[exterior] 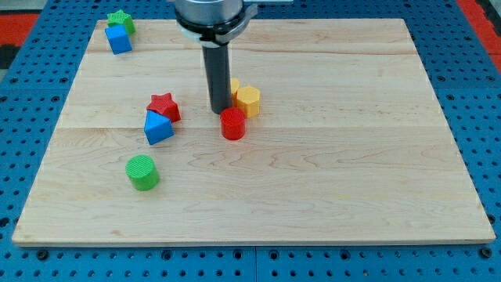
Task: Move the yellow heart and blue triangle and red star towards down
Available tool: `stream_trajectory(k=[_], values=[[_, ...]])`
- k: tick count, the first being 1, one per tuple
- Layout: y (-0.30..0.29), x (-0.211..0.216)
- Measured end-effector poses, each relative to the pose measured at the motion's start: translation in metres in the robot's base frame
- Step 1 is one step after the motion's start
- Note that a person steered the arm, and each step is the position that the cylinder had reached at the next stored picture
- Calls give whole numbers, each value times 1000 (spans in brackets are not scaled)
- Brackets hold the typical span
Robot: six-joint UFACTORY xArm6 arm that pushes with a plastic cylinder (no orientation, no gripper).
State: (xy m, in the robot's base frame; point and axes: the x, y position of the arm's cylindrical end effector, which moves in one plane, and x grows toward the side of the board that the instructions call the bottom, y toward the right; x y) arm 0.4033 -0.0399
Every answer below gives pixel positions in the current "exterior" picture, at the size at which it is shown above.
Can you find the red cylinder block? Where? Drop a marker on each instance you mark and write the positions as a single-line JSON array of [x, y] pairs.
[[233, 123]]

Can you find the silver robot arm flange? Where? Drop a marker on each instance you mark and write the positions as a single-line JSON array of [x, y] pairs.
[[213, 23]]

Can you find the red star block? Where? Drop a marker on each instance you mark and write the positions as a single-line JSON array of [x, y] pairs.
[[165, 106]]

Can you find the wooden board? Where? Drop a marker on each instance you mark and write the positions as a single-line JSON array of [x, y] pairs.
[[350, 147]]

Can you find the yellow heart block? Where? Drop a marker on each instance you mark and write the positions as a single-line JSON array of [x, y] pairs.
[[234, 86]]

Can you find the blue cube block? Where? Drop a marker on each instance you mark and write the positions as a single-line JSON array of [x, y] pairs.
[[118, 39]]

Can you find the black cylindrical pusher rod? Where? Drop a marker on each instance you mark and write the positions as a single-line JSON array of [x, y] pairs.
[[216, 62]]

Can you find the green star block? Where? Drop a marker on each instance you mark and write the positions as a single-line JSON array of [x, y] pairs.
[[121, 18]]

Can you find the green cylinder block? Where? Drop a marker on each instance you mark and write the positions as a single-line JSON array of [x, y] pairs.
[[142, 172]]

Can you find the yellow hexagon block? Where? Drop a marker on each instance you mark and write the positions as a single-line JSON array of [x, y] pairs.
[[248, 100]]

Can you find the blue triangle block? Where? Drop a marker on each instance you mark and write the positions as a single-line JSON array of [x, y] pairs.
[[157, 127]]

